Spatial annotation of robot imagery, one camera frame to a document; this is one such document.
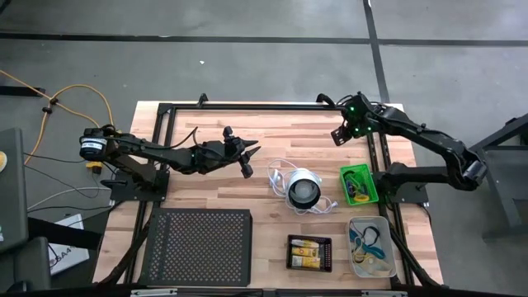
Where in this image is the thin yellow rubber band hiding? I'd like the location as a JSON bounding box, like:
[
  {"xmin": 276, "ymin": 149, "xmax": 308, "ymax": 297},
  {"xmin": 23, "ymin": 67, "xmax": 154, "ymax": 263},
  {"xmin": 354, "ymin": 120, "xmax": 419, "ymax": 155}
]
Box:
[{"xmin": 353, "ymin": 247, "xmax": 375, "ymax": 266}]

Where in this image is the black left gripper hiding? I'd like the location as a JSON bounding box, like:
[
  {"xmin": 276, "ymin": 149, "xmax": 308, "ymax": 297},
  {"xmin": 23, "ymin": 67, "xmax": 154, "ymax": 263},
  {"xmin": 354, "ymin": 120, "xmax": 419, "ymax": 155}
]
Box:
[{"xmin": 205, "ymin": 139, "xmax": 262, "ymax": 179}]

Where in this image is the black floor cable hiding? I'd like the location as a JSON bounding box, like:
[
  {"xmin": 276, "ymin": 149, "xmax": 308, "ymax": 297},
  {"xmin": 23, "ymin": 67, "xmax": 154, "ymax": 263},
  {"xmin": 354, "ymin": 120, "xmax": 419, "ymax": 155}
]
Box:
[
  {"xmin": 23, "ymin": 163, "xmax": 109, "ymax": 200},
  {"xmin": 23, "ymin": 152, "xmax": 90, "ymax": 165}
]

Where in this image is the black perforated metal shelf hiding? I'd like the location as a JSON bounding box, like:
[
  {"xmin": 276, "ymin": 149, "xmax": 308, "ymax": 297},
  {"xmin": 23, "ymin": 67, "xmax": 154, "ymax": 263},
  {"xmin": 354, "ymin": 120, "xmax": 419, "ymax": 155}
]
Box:
[{"xmin": 138, "ymin": 209, "xmax": 253, "ymax": 289}]

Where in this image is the white lamp power cable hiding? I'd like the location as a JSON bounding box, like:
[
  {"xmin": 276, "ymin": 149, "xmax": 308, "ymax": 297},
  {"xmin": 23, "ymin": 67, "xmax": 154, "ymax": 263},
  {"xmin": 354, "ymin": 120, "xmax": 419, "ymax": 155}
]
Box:
[{"xmin": 266, "ymin": 158, "xmax": 339, "ymax": 216}]

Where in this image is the clear plastic bin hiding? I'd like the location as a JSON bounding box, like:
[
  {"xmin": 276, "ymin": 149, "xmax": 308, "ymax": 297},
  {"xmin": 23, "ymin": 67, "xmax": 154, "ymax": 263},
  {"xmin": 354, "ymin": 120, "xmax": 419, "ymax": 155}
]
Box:
[{"xmin": 345, "ymin": 215, "xmax": 398, "ymax": 280}]

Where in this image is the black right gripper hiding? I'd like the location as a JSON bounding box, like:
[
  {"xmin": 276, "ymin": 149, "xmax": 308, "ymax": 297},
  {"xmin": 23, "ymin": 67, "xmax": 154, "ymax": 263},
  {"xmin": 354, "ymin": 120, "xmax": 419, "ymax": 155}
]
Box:
[{"xmin": 331, "ymin": 93, "xmax": 377, "ymax": 148}]

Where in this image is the grey laptop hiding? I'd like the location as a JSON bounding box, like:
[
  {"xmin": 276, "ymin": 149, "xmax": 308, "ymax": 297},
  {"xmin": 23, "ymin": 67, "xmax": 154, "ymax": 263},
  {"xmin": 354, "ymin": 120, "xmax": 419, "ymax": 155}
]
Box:
[{"xmin": 0, "ymin": 126, "xmax": 29, "ymax": 253}]

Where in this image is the green plastic bin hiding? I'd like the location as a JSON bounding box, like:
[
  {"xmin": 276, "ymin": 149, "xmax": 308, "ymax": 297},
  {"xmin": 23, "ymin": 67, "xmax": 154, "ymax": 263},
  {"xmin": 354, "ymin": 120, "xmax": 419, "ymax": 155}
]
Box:
[{"xmin": 338, "ymin": 163, "xmax": 380, "ymax": 206}]

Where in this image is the black cable bundle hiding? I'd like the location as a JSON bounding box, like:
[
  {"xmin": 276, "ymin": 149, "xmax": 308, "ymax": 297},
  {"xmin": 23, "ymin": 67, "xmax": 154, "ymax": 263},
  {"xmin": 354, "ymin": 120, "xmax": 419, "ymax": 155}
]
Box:
[{"xmin": 349, "ymin": 230, "xmax": 387, "ymax": 261}]

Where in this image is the black desk foot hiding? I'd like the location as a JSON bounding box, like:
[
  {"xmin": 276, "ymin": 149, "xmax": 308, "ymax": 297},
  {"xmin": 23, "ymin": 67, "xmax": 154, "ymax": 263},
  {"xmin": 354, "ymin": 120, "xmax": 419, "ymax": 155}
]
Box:
[{"xmin": 0, "ymin": 85, "xmax": 46, "ymax": 97}]

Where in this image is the black mesh basket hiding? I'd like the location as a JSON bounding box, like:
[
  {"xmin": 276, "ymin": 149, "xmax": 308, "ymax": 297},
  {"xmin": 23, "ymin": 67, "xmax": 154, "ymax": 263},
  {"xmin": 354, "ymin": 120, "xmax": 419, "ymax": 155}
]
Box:
[{"xmin": 286, "ymin": 233, "xmax": 333, "ymax": 272}]

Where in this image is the black side table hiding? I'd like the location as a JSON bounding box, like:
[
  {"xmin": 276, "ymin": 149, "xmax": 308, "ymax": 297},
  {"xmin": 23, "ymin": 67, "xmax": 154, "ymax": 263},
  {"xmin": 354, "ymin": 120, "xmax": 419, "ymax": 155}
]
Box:
[{"xmin": 455, "ymin": 111, "xmax": 528, "ymax": 241}]

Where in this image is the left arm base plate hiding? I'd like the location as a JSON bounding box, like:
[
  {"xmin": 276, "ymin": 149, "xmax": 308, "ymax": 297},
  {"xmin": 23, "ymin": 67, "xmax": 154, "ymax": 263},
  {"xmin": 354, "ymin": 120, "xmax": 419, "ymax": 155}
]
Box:
[{"xmin": 101, "ymin": 168, "xmax": 170, "ymax": 202}]

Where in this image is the white printed box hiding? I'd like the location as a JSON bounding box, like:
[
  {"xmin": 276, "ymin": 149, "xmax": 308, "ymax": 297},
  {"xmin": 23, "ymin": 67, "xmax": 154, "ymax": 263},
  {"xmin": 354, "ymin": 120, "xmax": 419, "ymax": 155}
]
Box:
[{"xmin": 48, "ymin": 213, "xmax": 91, "ymax": 276}]

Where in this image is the black aluminium table frame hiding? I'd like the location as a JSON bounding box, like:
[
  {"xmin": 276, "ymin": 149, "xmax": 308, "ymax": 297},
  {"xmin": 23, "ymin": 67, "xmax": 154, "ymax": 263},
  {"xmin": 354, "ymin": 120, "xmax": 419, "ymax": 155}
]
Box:
[{"xmin": 93, "ymin": 92, "xmax": 445, "ymax": 297}]

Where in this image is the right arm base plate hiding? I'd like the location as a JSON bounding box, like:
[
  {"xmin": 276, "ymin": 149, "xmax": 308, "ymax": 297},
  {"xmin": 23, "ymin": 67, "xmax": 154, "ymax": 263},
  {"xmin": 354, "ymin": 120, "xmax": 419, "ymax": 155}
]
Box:
[{"xmin": 373, "ymin": 181, "xmax": 430, "ymax": 205}]

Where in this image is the yellow extension cable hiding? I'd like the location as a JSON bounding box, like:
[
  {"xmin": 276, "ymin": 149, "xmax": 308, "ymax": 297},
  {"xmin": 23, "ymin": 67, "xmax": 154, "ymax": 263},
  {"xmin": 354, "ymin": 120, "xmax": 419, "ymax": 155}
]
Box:
[
  {"xmin": 49, "ymin": 83, "xmax": 116, "ymax": 129},
  {"xmin": 0, "ymin": 68, "xmax": 105, "ymax": 174}
]

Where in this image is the white floor cable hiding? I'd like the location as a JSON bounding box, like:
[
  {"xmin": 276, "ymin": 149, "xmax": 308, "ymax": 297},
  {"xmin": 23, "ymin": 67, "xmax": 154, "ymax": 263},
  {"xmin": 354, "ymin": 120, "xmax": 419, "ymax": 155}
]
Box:
[{"xmin": 26, "ymin": 186, "xmax": 113, "ymax": 212}]

